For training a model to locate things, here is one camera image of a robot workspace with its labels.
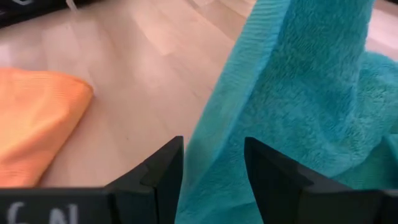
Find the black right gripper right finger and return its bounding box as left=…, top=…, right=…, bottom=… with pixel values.
left=244, top=136, right=398, bottom=224

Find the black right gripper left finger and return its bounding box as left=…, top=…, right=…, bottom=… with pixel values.
left=104, top=135, right=185, bottom=224

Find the blue microfiber towel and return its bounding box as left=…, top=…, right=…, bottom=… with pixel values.
left=174, top=0, right=398, bottom=224

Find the orange microfiber towel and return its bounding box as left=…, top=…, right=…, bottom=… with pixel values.
left=0, top=67, right=95, bottom=189

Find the black aluminium table frame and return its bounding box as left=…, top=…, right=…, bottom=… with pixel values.
left=0, top=0, right=97, bottom=29

